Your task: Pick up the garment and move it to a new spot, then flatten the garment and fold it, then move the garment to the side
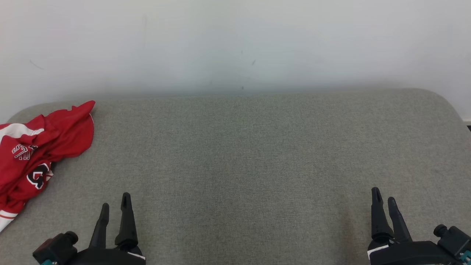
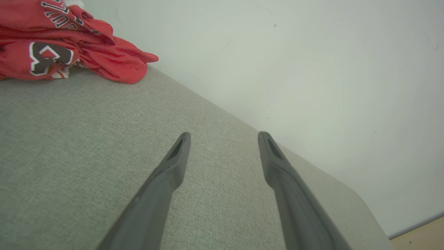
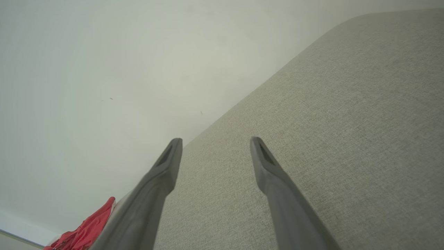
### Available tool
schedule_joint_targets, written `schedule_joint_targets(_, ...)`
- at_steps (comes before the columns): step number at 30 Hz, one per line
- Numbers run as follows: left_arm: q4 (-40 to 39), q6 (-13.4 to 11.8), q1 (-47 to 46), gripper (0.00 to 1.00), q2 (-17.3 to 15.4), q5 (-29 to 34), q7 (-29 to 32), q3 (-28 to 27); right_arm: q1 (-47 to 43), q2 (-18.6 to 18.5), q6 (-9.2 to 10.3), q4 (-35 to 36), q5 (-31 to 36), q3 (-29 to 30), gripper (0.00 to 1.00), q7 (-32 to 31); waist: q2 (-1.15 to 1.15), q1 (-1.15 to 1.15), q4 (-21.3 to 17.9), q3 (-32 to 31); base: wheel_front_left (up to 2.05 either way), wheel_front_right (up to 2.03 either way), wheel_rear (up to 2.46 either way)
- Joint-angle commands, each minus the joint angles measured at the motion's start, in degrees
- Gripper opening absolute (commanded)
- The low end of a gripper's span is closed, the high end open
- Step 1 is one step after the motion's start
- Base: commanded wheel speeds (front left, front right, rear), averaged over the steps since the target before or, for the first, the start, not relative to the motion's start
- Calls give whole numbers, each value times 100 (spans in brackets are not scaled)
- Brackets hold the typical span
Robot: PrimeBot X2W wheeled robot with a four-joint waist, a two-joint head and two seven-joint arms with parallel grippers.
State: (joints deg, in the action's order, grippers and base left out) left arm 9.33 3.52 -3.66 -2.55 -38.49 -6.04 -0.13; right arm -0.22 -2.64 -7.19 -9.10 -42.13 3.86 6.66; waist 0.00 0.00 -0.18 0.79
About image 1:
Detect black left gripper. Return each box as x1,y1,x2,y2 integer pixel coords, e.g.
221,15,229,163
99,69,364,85
68,192,146,265

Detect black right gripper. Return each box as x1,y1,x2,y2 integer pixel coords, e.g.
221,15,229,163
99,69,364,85
367,187,462,265

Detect red shorts with white stripe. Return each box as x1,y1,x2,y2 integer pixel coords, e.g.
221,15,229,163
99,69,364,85
0,100,96,166

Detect grey fabric sofa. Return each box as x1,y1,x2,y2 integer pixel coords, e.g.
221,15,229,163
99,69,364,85
0,88,471,265

